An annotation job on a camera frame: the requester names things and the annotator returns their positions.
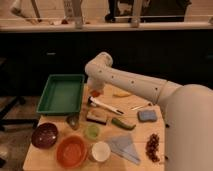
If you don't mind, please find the small red orange apple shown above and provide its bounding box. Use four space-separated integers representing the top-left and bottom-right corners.
91 91 101 97

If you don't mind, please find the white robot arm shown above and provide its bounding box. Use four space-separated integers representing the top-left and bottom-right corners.
85 52 213 171

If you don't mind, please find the small glass cup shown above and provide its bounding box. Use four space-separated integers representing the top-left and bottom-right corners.
66 115 79 130

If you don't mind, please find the green plastic cup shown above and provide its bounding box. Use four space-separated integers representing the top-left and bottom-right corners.
85 124 100 140

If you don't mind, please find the yellow banana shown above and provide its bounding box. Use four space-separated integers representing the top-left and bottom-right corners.
113 92 131 98

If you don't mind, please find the green plastic tray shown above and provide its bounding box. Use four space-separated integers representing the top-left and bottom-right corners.
37 74 84 116

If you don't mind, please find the dark wooden brush block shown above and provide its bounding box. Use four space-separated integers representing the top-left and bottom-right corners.
86 111 108 125

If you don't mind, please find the green chili pepper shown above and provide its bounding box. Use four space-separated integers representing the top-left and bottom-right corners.
111 118 136 130

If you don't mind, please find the blue sponge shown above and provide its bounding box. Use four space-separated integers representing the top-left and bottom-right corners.
138 110 157 122

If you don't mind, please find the light blue folded cloth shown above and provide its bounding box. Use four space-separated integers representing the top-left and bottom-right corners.
106 134 141 165

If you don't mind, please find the orange bowl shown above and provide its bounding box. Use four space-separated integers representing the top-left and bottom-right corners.
56 135 87 169

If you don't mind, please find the dark purple bowl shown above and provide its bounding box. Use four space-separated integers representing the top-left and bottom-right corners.
31 123 58 149

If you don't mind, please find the bunch of red grapes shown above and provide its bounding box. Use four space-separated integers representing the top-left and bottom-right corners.
146 134 160 162

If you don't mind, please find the black office chair base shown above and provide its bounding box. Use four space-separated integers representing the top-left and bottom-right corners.
0 56 40 133

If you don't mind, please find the white handled kitchen tool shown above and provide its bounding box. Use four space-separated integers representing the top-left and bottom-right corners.
88 97 124 115

